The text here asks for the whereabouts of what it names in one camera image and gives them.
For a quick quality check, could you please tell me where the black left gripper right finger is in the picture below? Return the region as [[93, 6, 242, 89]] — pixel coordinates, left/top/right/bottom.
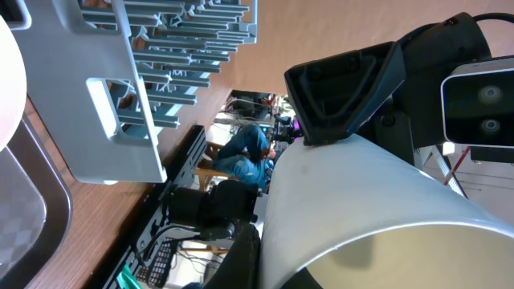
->
[[281, 267, 323, 289]]

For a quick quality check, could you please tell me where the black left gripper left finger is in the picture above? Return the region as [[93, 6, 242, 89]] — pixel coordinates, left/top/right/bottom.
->
[[183, 224, 260, 289]]

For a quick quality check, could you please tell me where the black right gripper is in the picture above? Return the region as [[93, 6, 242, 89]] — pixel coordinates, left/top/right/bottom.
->
[[284, 12, 491, 165]]

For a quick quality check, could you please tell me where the pale green cup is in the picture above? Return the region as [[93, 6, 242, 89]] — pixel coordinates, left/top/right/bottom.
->
[[259, 135, 513, 288]]

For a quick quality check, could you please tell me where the grey dishwasher rack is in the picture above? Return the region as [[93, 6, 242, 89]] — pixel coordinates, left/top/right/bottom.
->
[[1, 0, 258, 184]]

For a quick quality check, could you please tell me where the person in blue jeans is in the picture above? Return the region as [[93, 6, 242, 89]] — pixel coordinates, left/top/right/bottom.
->
[[212, 124, 281, 192]]

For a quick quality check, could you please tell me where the dark brown serving tray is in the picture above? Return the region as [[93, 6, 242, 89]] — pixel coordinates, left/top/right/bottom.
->
[[1, 116, 72, 288]]

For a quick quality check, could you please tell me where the pink white bowl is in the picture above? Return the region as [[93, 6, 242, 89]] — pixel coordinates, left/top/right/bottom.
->
[[0, 18, 27, 149]]

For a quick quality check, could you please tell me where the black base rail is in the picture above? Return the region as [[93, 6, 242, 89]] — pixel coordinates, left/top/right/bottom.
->
[[85, 125, 207, 288]]

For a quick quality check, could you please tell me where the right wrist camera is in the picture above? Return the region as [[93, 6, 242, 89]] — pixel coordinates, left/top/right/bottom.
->
[[440, 56, 513, 149]]

